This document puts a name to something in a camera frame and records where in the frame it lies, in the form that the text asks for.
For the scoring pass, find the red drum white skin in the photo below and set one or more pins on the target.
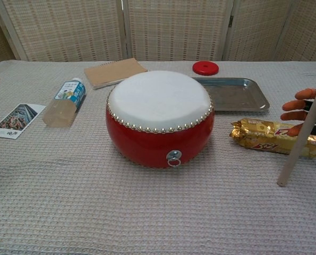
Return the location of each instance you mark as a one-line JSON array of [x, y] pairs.
[[157, 143]]

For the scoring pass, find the printed photo card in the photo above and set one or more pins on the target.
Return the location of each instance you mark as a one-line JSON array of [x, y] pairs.
[[14, 120]]

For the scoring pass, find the red round plastic disc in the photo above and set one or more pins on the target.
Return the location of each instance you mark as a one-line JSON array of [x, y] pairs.
[[200, 71]]

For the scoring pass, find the plastic drink bottle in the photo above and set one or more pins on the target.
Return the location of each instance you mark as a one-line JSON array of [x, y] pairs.
[[70, 93]]

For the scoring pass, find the gold foil snack packet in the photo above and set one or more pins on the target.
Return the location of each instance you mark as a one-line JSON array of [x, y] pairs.
[[264, 138]]

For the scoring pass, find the stainless steel tray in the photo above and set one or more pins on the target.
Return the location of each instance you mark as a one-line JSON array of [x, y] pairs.
[[234, 95]]

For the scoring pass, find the woven folding screen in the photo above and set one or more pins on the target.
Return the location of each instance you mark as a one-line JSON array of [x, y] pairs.
[[67, 26]]

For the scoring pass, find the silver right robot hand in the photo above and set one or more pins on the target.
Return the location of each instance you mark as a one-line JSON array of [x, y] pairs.
[[295, 105]]

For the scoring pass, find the beige woven tablecloth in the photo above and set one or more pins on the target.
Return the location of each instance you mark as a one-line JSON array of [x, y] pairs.
[[157, 212]]

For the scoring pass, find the wooden drumstick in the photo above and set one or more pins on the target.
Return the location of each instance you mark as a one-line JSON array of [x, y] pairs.
[[293, 154]]

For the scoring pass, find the kraft spiral notebook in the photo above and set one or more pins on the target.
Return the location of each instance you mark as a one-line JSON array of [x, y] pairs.
[[112, 71]]

